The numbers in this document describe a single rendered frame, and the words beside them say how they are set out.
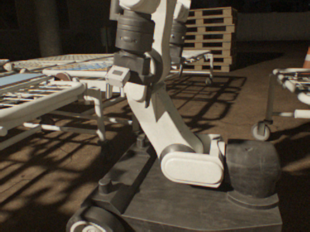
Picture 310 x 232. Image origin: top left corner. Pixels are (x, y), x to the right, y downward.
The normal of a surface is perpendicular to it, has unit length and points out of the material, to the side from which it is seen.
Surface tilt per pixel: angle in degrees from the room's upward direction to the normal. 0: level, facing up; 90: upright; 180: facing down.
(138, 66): 90
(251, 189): 90
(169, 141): 90
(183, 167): 90
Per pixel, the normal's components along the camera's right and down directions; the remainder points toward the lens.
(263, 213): -0.04, -0.95
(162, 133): -0.29, 0.29
